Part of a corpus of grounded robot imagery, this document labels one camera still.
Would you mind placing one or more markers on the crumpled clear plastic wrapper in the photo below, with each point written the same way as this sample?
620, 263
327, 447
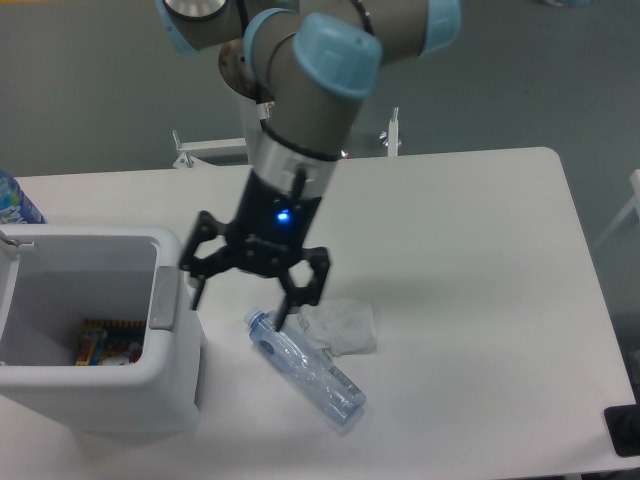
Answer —
339, 327

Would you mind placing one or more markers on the colourful snack wrapper in bin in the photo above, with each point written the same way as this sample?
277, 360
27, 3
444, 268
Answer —
110, 342

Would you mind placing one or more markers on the white plastic trash can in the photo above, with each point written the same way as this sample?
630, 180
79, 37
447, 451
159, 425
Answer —
55, 277

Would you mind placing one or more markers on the grey trash can push button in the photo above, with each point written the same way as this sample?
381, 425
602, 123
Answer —
165, 299

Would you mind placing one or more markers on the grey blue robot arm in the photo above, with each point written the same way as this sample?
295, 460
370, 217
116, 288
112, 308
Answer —
318, 67

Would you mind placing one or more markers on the blue labelled bottle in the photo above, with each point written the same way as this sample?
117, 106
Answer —
16, 207

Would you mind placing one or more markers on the black clamp at table edge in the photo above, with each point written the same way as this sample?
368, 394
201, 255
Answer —
623, 426

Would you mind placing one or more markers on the white frame at right edge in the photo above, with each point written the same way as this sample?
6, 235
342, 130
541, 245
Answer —
628, 215

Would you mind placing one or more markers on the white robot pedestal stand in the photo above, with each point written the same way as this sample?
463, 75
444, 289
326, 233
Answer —
254, 116

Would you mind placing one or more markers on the clear plastic water bottle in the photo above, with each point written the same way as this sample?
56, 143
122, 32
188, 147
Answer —
307, 368

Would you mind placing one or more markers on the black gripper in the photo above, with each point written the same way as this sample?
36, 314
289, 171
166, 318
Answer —
275, 227

